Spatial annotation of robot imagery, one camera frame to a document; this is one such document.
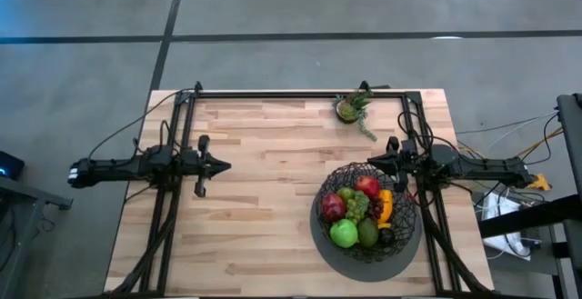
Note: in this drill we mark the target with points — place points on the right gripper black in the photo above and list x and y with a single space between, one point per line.
407 160

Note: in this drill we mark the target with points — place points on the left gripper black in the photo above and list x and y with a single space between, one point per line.
195 166

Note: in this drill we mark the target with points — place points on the red pomegranate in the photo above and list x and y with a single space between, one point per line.
368 186

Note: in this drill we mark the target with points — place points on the red grape bunch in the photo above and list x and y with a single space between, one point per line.
376 209

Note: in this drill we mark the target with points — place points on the green grape bunch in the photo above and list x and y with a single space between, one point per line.
358 206

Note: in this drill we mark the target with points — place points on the green pear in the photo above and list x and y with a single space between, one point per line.
345 194

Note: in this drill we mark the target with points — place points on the dark red apple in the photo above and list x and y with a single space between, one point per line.
333 207

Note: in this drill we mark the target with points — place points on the green avocado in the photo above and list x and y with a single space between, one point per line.
368 232

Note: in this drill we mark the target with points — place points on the dark purple plum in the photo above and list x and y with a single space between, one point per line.
386 236

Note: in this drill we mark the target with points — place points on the bright green apple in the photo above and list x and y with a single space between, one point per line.
344 233

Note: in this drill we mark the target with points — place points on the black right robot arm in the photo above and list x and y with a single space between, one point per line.
477 168

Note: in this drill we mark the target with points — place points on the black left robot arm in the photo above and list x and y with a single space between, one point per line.
113 168

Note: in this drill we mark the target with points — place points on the white box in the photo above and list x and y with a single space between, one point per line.
500 217

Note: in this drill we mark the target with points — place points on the yellow power plug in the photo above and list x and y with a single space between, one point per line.
540 182

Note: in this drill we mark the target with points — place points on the black metal stand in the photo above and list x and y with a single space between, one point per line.
570 153

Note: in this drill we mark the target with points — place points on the grey side table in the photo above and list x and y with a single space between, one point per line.
27 199

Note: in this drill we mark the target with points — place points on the dark device with blue light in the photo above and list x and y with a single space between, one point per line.
9 167

